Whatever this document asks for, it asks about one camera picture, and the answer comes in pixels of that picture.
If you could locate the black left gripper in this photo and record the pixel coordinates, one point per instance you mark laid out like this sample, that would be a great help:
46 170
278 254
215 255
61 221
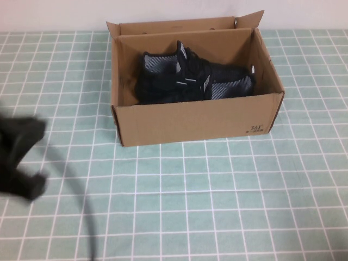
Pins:
12 157

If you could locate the black knit sneaker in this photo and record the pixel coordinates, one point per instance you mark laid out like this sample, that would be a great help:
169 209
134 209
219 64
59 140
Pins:
231 88
159 63

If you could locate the brown cardboard shoe box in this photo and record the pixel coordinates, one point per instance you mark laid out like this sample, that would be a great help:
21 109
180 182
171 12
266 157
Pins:
195 125

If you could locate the green checked tablecloth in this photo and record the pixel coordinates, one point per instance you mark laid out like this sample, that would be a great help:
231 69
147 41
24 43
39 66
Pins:
217 195

